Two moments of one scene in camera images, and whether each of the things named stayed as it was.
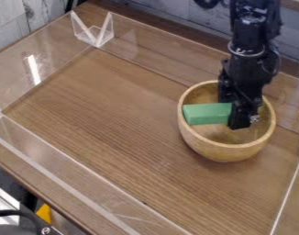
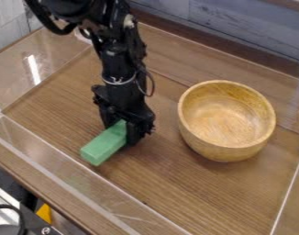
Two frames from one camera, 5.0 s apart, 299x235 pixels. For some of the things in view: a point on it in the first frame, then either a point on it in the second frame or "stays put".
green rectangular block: [207, 113] → [96, 151]
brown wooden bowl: [215, 140] stays put
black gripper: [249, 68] → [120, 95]
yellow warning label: [44, 213] stays put
